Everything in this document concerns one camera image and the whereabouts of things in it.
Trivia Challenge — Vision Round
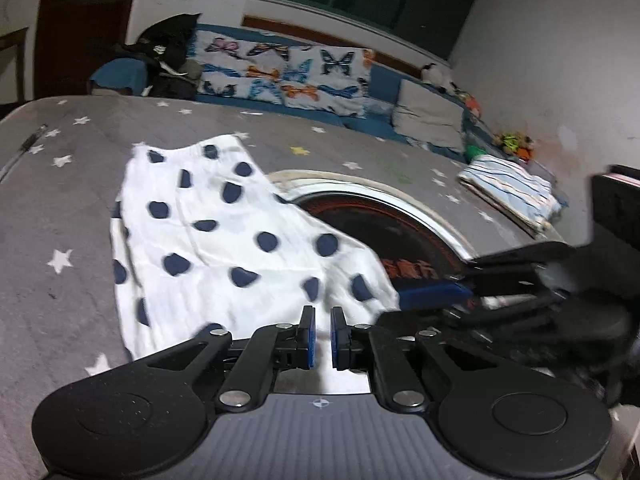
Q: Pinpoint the white polka dot garment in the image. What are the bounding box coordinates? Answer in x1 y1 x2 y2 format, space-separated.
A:
109 133 402 361

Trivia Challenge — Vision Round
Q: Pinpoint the striped folded cloth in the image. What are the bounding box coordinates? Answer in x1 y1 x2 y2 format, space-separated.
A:
457 154 562 234

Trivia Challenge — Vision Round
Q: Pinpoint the colourful toys pile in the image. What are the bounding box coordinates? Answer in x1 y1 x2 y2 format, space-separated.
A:
492 132 535 162

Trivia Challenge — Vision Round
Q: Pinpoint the grey sofa cushion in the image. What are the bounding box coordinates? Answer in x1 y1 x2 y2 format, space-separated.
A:
392 79 463 152

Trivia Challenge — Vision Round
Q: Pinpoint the butterfly pattern sofa cover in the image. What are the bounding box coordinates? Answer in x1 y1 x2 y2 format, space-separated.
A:
188 25 398 138

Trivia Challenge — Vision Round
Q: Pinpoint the grey star tablecloth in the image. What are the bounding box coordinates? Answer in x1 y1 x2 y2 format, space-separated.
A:
0 94 566 480

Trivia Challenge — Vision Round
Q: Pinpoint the blue cushion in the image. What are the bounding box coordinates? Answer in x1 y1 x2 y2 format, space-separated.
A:
88 58 148 96

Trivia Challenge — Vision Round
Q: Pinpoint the black bag on sofa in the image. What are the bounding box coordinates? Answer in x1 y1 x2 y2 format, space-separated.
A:
116 13 201 101

